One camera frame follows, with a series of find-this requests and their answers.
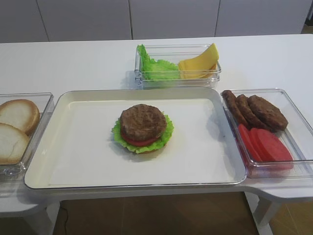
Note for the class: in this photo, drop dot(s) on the left spare tomato slice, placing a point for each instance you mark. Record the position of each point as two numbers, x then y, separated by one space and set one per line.
244 133

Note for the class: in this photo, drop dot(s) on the middle spare meat patty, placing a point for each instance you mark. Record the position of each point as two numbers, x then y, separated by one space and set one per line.
246 111

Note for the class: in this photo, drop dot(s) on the burger bottom bun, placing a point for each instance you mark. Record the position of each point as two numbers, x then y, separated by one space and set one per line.
148 149

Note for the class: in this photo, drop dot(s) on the clear patty tomato container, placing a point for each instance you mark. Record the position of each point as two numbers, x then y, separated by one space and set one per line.
297 138

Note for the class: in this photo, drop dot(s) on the burger meat patty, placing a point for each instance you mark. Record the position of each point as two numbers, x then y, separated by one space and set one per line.
142 122

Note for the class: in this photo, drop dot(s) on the middle spare tomato slice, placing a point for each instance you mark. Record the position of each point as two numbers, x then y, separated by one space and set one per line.
255 143

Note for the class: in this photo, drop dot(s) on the clear lettuce cheese container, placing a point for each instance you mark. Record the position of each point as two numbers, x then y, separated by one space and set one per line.
174 54

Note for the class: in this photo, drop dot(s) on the clear bun container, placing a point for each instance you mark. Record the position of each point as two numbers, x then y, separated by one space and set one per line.
44 102

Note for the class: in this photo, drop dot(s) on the spare tomato slice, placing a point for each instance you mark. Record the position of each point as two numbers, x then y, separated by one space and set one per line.
244 133
272 149
255 143

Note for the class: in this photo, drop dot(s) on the burger lettuce leaf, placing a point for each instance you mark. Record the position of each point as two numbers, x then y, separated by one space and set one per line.
164 138

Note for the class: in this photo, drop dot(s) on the front bun half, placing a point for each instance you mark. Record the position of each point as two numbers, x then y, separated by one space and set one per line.
13 143

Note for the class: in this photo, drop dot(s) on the green lettuce stack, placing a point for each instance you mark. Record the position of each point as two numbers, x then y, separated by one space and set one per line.
157 70

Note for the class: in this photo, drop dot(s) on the white serving tray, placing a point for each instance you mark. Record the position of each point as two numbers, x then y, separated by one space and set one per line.
77 149

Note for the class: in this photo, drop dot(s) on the left spare meat patty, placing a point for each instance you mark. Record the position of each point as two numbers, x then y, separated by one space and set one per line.
230 101

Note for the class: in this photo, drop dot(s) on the right spare tomato slice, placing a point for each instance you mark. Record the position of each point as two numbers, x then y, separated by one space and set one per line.
272 149

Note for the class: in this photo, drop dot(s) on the burger tomato slice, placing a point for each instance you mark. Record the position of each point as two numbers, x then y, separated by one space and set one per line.
137 142

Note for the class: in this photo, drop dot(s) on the rear bun half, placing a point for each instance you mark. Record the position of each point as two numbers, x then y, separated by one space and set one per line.
22 114

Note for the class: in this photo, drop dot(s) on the right spare meat patty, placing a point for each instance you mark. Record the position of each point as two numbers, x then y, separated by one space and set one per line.
267 113

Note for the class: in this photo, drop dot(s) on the yellow cheese slice stack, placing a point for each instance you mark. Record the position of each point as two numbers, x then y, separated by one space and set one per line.
195 73

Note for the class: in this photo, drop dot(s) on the bun half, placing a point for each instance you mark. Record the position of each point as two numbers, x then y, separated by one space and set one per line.
13 143
22 114

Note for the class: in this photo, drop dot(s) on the spare meat patty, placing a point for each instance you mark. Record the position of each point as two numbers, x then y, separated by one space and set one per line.
246 111
230 101
267 113

